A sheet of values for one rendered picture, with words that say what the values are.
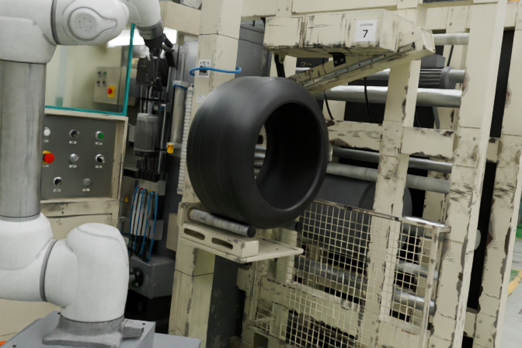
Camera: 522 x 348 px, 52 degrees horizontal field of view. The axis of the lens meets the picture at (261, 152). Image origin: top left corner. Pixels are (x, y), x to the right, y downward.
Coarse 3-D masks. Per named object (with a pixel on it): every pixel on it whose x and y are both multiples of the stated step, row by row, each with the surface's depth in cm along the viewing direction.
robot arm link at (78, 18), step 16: (64, 0) 118; (80, 0) 117; (96, 0) 118; (112, 0) 125; (64, 16) 116; (80, 16) 115; (96, 16) 116; (112, 16) 120; (64, 32) 119; (80, 32) 116; (96, 32) 117; (112, 32) 122
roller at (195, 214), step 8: (192, 216) 219; (200, 216) 216; (208, 216) 213; (216, 216) 211; (216, 224) 209; (224, 224) 206; (232, 224) 203; (240, 224) 201; (248, 224) 200; (240, 232) 200; (248, 232) 198
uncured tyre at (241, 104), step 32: (224, 96) 199; (256, 96) 193; (288, 96) 201; (192, 128) 201; (224, 128) 189; (256, 128) 190; (288, 128) 241; (320, 128) 218; (192, 160) 200; (224, 160) 188; (288, 160) 242; (320, 160) 222; (224, 192) 192; (256, 192) 194; (288, 192) 234; (256, 224) 202
